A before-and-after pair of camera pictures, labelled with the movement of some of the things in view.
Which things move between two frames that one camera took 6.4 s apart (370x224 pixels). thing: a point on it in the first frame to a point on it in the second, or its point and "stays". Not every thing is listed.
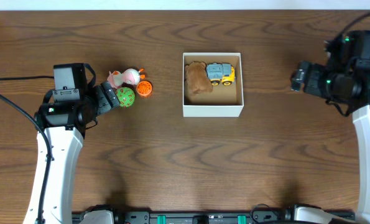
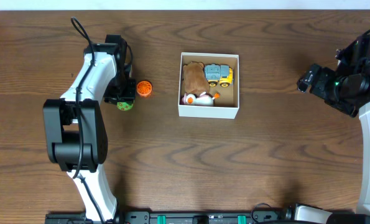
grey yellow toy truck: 224,73 stays
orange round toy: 144,88 stays
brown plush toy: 198,81 stays
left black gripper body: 106,99 to 120,98
